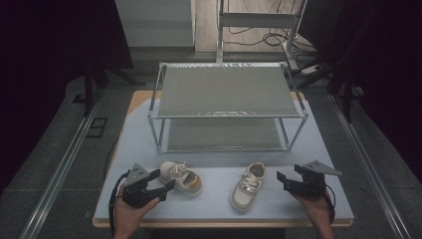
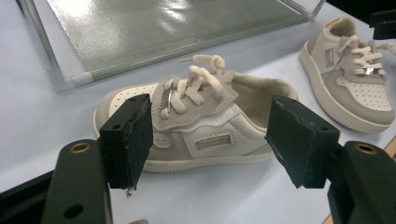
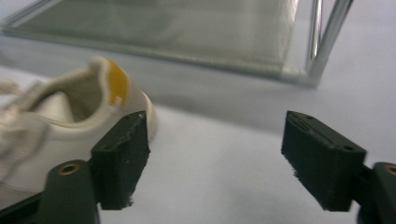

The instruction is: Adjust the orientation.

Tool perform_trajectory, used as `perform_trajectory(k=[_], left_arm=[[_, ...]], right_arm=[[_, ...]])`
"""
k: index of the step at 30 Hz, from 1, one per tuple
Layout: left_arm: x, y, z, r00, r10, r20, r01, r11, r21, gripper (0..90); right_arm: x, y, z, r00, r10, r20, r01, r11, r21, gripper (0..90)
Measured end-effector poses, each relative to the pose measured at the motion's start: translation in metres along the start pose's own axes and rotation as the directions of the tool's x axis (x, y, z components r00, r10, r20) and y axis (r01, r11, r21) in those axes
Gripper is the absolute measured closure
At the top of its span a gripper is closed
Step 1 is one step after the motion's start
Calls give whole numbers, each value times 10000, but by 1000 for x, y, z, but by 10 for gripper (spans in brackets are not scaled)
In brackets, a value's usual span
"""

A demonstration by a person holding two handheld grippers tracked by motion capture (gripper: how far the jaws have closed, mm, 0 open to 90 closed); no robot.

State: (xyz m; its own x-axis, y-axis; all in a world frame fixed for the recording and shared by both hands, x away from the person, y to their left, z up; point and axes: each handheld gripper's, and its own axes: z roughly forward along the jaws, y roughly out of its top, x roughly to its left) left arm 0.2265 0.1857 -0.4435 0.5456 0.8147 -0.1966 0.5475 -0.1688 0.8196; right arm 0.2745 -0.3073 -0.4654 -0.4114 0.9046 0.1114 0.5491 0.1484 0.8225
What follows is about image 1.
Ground light blue table mat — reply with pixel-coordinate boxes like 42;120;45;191
94;99;354;222

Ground white shoe with yellow heel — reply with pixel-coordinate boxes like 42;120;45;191
158;160;204;197
230;161;267;212

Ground grey two-tier shoe rack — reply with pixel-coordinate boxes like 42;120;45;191
147;61;310;154

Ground dark curtain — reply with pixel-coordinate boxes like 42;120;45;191
298;0;422;184
0;0;134;197

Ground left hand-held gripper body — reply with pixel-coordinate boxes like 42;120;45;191
122;163;167;209

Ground person's right hand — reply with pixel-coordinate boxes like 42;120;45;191
292;192;334;232

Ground white cabinet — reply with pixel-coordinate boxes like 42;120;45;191
113;0;197;50

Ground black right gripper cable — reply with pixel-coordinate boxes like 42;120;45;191
325;184;336;224

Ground person's left hand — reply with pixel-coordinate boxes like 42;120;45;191
112;185;161;233

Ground black floor socket plate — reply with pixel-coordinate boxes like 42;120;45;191
85;117;109;139

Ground black metal stand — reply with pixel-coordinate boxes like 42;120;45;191
294;54;366;124
82;62;147;118

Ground white power strip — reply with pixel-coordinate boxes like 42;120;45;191
300;64;321;76

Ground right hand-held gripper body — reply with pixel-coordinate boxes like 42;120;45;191
288;159;343;200

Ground black floor cables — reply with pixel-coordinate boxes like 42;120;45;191
221;0;320;56

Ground white metal frame stand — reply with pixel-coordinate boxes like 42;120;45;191
215;0;309;72

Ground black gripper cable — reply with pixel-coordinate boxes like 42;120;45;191
107;170;131;239
325;184;336;224

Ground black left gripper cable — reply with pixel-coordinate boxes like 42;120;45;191
107;170;131;239

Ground metal floor rail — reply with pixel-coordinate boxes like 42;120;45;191
19;89;105;239
327;94;413;239

